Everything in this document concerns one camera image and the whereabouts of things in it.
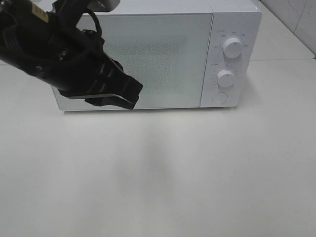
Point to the round white door-release button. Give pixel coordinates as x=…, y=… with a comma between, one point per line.
x=220, y=98

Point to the white microwave door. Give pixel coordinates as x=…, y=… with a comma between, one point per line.
x=167, y=54

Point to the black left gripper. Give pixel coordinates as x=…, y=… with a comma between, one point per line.
x=71, y=39

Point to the upper white power knob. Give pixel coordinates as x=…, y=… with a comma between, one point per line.
x=232, y=47

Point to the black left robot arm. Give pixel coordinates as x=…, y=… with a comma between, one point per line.
x=19, y=38

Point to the white microwave oven body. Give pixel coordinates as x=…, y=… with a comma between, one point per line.
x=230, y=18

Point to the lower white timer knob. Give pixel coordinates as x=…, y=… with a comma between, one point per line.
x=225, y=78

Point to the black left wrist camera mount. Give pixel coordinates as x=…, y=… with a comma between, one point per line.
x=109, y=86

